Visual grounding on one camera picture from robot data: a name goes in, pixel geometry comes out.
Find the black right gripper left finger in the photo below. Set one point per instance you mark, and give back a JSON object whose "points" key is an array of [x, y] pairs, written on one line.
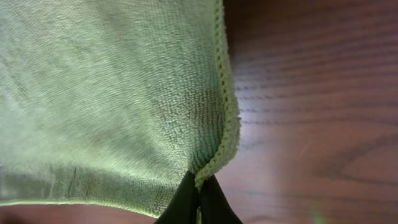
{"points": [[182, 208]]}

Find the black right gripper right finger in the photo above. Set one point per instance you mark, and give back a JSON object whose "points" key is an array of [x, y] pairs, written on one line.
{"points": [[214, 206]]}

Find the light green microfiber cloth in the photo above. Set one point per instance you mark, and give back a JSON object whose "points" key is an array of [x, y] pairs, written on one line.
{"points": [[111, 102]]}

